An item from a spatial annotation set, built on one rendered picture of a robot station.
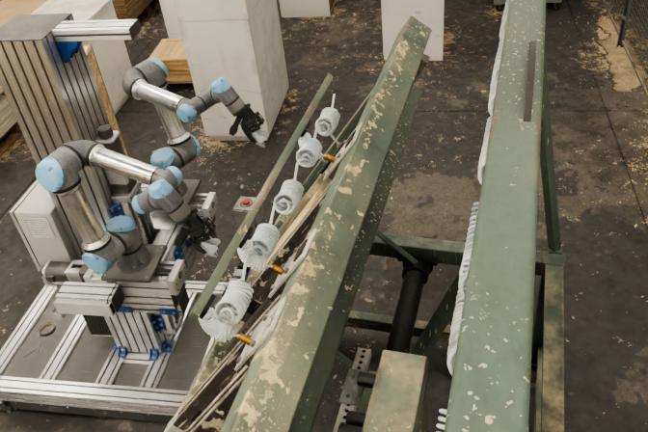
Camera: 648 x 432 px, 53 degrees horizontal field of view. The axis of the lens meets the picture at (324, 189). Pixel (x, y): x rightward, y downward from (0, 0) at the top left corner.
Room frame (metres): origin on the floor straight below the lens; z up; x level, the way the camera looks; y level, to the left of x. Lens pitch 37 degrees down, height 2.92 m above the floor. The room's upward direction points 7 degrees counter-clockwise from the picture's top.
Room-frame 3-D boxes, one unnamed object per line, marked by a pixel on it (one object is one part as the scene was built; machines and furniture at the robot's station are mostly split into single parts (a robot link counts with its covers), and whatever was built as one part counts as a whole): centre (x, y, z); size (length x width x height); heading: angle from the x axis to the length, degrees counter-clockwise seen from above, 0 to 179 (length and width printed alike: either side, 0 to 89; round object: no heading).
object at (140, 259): (2.15, 0.87, 1.09); 0.15 x 0.15 x 0.10
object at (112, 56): (5.52, 2.12, 0.48); 1.00 x 0.64 x 0.95; 167
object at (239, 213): (2.61, 0.40, 0.84); 0.12 x 0.12 x 0.18; 70
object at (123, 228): (2.14, 0.87, 1.20); 0.13 x 0.12 x 0.14; 153
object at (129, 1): (8.63, 2.22, 0.23); 2.45 x 1.03 x 0.45; 167
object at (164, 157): (2.64, 0.75, 1.20); 0.13 x 0.12 x 0.14; 141
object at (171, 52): (6.05, 1.28, 0.15); 0.61 x 0.52 x 0.31; 167
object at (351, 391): (1.37, -0.02, 1.05); 0.14 x 0.06 x 0.05; 160
